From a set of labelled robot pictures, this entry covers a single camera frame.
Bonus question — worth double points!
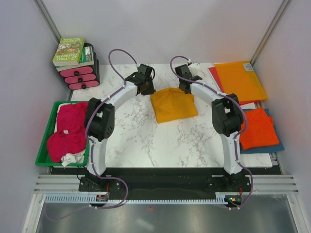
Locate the yellow t shirt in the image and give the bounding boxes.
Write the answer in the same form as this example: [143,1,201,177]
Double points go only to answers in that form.
[151,88,198,123]

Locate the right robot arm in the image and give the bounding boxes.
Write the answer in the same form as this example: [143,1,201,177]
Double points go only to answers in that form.
[172,65,243,191]

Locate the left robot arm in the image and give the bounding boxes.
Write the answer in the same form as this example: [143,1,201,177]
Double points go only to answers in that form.
[84,64,156,191]

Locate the red plastic folder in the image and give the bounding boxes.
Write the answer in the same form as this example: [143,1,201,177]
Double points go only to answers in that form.
[208,67,256,109]

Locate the orange plastic folder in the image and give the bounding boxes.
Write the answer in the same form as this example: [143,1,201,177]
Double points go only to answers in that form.
[214,61,268,102]

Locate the pink and black drawer unit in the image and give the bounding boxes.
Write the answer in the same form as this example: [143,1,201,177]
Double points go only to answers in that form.
[58,43,100,90]

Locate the green illustrated book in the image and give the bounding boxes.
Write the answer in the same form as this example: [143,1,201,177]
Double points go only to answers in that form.
[52,37,85,67]

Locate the magenta t shirt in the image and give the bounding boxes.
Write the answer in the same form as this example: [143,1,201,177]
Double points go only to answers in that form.
[47,101,88,163]

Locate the folded orange t shirt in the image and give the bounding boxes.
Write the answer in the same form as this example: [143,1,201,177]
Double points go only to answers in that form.
[240,107,280,150]

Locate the white t shirt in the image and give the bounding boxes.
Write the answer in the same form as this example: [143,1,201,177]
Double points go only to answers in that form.
[61,150,85,167]

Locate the folded blue t shirt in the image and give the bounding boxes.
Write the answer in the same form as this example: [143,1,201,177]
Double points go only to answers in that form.
[240,108,284,154]

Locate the green plastic tray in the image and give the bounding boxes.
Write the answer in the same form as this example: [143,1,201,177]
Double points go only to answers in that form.
[35,101,89,167]

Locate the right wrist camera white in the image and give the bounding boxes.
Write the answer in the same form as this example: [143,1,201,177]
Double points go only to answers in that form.
[188,62,200,74]

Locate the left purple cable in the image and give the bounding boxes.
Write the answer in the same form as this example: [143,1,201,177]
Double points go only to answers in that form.
[44,48,140,221]

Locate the purple cable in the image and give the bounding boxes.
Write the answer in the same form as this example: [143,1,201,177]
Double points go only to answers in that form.
[169,55,254,211]
[44,48,140,221]

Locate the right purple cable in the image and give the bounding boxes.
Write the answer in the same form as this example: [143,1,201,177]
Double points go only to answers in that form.
[169,55,254,211]

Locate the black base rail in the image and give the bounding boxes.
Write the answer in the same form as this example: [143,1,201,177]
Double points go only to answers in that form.
[51,166,281,200]

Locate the left aluminium corner post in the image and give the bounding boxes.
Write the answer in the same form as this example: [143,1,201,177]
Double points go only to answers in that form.
[33,0,61,43]

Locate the aluminium corner post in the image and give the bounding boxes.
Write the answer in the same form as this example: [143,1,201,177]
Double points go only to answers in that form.
[33,0,61,43]
[250,0,292,66]

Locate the right aluminium corner post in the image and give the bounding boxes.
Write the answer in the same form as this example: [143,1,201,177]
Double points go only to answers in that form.
[250,0,292,66]

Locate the white slotted cable duct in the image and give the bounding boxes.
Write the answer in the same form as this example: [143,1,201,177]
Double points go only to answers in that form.
[45,193,242,204]

